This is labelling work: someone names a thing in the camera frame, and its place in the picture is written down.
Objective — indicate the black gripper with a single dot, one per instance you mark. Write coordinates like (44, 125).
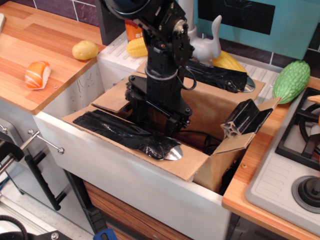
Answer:
(162, 94)

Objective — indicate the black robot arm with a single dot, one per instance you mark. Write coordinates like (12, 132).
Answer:
(165, 33)

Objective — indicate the black taped spoon front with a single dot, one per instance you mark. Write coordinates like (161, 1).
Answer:
(129, 135)

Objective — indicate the black taped spoon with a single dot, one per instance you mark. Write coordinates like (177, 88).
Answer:
(129, 135)
(226, 79)

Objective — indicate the black taped aluminium profile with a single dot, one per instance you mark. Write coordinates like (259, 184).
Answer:
(245, 118)

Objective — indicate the black taped spoon rear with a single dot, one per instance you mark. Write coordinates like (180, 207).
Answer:
(226, 79)

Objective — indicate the grey toy faucet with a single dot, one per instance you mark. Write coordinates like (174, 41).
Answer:
(205, 49)

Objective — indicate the yellow toy corn right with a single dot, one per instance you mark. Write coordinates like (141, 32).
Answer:
(226, 61)

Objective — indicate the yellow toy corn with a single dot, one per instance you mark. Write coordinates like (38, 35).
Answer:
(137, 48)
(226, 61)

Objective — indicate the yellow toy corn left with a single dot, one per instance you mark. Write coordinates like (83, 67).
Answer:
(137, 48)

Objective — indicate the white toy sink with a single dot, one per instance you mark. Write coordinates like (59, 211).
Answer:
(188, 208)

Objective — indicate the orange soup can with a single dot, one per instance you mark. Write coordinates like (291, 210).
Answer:
(133, 31)

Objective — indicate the yellow toy potato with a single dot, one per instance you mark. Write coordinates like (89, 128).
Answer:
(85, 50)

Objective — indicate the toy stove top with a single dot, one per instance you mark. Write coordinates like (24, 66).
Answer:
(287, 183)

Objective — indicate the green bitter gourd toy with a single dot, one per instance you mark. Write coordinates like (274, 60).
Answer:
(291, 81)

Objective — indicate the salmon sushi toy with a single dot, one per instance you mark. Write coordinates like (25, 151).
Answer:
(37, 75)

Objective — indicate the teal toy appliance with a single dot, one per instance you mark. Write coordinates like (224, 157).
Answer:
(284, 27)

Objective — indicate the black clamp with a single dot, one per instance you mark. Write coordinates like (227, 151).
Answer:
(9, 150)

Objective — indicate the silver towel bar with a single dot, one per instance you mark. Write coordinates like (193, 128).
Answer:
(33, 135)

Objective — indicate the black cabinet handle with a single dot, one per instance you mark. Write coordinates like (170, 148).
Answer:
(32, 162)

